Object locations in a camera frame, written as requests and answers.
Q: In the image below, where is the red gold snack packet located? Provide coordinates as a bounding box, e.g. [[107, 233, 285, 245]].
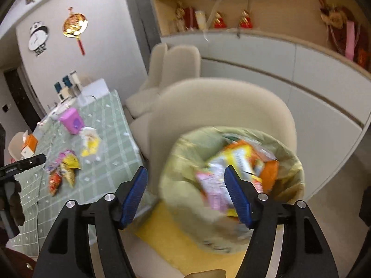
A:
[[49, 171, 62, 196]]

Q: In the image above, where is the gold patterned snack packet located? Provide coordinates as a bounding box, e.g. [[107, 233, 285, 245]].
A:
[[60, 163, 75, 188]]

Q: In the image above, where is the purple yellow snack packet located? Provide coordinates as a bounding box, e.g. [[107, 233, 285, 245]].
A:
[[45, 149, 80, 174]]

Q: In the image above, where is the orange snack wrapper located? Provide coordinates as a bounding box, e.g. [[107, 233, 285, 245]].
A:
[[260, 160, 279, 194]]

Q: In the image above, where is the yellow trash bag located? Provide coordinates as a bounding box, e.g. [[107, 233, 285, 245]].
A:
[[160, 127, 305, 253]]

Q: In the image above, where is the pink wrapper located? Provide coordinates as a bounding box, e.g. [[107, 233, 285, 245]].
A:
[[195, 169, 233, 213]]

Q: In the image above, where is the orange white tissue box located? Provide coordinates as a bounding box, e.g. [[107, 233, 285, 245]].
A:
[[21, 131, 38, 159]]

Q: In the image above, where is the yellow cushion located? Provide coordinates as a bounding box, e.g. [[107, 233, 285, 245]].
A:
[[135, 202, 245, 277]]

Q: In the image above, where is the pink tin box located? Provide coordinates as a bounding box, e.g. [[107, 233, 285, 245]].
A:
[[58, 107, 85, 135]]

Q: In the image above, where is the green checkered tablecloth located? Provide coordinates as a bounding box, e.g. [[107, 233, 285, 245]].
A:
[[9, 90, 142, 257]]

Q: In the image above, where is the white yellow toy chair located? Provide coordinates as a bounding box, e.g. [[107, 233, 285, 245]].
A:
[[79, 127, 101, 164]]

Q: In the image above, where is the white thermos bottle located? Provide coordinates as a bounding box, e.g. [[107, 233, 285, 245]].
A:
[[70, 71, 82, 92]]

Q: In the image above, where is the beige chair near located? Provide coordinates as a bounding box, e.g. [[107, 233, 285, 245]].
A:
[[120, 77, 298, 278]]

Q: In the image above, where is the beige chair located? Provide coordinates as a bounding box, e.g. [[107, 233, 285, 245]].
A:
[[120, 77, 298, 278], [139, 43, 168, 92], [125, 45, 201, 119]]

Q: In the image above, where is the beige chair far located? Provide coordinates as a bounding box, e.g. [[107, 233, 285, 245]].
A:
[[139, 43, 168, 92]]

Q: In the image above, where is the beige chair middle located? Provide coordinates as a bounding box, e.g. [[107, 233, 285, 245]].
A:
[[125, 45, 201, 119]]

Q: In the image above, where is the wooden shelf cabinet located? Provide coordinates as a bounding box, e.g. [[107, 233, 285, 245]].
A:
[[151, 0, 370, 198]]

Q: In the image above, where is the flower bouquet red bag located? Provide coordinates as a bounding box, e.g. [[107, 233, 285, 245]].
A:
[[318, 0, 370, 70]]

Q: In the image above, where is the red figurine right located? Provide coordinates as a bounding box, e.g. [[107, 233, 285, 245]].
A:
[[238, 9, 253, 29]]

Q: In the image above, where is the red figurine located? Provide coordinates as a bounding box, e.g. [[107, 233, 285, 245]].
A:
[[238, 9, 253, 29], [213, 11, 227, 29]]

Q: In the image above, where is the cream cup on shelf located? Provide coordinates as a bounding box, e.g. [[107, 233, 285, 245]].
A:
[[195, 11, 207, 30]]

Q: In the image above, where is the red figurine left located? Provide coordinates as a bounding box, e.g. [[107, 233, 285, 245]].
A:
[[213, 11, 227, 29]]

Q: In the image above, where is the panda wall clock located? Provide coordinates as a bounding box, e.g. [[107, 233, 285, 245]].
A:
[[28, 21, 49, 57]]

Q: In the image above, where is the red gold wall ornament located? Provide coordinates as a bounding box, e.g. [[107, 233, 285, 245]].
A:
[[62, 7, 88, 56]]

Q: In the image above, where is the white charging cable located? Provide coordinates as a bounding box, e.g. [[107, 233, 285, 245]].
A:
[[202, 0, 242, 43]]

